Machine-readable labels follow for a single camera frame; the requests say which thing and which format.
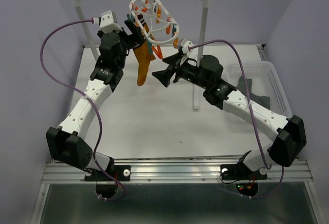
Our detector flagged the aluminium mounting rail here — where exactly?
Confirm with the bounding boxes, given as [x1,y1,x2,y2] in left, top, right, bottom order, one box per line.
[31,156,327,223]

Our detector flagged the orange clothes peg right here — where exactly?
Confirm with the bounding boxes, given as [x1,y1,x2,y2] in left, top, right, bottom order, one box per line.
[152,45,163,60]

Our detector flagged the teal clothes peg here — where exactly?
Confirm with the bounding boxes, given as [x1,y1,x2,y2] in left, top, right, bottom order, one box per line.
[172,25,178,37]
[127,14,135,25]

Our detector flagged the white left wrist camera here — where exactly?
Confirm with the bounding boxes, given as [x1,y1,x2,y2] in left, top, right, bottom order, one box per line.
[93,10,122,33]

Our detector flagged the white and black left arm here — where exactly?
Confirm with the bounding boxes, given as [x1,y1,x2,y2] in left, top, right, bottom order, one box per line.
[46,19,144,180]

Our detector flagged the teal clothes peg right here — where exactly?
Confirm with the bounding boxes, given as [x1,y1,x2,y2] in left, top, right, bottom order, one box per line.
[172,25,178,37]

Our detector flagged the white plastic basket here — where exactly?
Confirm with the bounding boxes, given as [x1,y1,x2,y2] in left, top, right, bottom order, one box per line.
[224,61,293,118]

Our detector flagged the white clip hanger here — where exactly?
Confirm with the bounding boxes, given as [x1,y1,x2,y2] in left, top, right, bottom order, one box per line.
[129,0,180,47]

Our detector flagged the white clothes rack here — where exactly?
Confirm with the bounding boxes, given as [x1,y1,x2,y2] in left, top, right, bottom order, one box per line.
[71,0,210,110]

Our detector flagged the grey sock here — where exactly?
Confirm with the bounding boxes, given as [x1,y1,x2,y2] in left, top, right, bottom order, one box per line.
[250,93,270,109]
[236,76,252,96]

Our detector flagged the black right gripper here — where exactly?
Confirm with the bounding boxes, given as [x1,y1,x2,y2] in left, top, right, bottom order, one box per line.
[151,52,209,90]

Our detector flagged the orange brown sock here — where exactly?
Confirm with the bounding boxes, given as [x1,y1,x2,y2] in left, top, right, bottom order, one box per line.
[133,39,155,86]

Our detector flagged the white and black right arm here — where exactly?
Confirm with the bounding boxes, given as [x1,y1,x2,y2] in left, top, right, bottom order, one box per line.
[152,53,306,181]

